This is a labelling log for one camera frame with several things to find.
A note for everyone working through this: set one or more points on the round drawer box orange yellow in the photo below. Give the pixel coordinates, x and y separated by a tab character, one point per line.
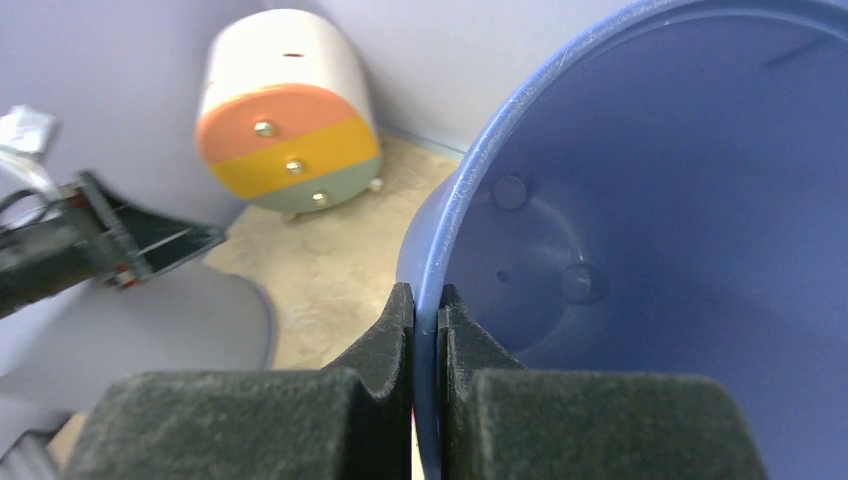
285	120

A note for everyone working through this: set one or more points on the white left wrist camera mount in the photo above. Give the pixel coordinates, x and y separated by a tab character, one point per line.
26	134

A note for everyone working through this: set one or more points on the blue plastic bucket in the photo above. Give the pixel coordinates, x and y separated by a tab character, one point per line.
667	193

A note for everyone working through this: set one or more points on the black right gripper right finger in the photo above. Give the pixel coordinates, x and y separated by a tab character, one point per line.
501	420

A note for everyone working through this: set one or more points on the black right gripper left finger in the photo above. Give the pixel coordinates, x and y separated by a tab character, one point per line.
348	420

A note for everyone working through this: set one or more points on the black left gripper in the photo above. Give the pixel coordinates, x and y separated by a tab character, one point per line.
92	233

